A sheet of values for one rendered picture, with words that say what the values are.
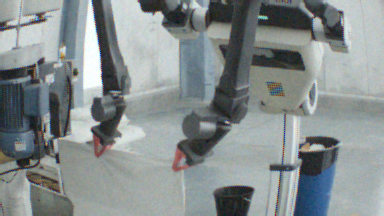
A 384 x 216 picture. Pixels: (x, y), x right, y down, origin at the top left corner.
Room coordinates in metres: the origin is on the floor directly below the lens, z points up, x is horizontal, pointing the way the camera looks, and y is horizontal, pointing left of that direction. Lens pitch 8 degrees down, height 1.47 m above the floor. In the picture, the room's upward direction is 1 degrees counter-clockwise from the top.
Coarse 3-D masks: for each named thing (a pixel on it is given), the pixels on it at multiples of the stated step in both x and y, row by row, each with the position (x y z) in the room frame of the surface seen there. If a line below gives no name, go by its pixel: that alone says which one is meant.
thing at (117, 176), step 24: (72, 144) 1.95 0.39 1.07; (72, 168) 1.95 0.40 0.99; (96, 168) 1.90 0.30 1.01; (120, 168) 1.84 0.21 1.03; (144, 168) 1.79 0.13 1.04; (168, 168) 1.75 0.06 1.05; (72, 192) 1.96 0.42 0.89; (96, 192) 1.90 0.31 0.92; (120, 192) 1.84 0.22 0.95; (144, 192) 1.79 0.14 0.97; (168, 192) 1.75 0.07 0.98
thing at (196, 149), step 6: (180, 144) 1.67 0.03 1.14; (186, 144) 1.68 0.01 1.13; (192, 144) 1.68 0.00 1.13; (198, 144) 1.67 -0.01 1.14; (204, 144) 1.66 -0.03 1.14; (210, 144) 1.66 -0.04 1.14; (180, 150) 1.67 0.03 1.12; (186, 150) 1.66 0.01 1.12; (192, 150) 1.68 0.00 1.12; (198, 150) 1.67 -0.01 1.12; (204, 150) 1.67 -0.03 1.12; (210, 150) 1.68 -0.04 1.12; (192, 156) 1.66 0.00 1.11; (198, 156) 1.68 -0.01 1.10; (204, 156) 1.69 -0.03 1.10; (192, 162) 1.65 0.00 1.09
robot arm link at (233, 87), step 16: (240, 0) 1.50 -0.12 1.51; (256, 0) 1.49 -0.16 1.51; (240, 16) 1.51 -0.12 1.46; (256, 16) 1.53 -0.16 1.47; (240, 32) 1.53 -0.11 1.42; (240, 48) 1.55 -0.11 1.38; (224, 64) 1.61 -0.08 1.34; (240, 64) 1.57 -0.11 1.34; (224, 80) 1.62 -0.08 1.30; (240, 80) 1.60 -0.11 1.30; (224, 96) 1.64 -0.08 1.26; (240, 96) 1.62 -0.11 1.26
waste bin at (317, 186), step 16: (304, 144) 4.11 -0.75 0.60; (320, 144) 4.11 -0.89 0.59; (336, 144) 3.95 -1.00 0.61; (304, 160) 3.70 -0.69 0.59; (320, 160) 3.68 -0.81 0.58; (336, 160) 3.78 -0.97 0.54; (304, 176) 3.71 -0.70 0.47; (320, 176) 3.69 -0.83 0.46; (304, 192) 3.71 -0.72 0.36; (320, 192) 3.70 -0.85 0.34; (304, 208) 3.71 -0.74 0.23; (320, 208) 3.72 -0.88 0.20
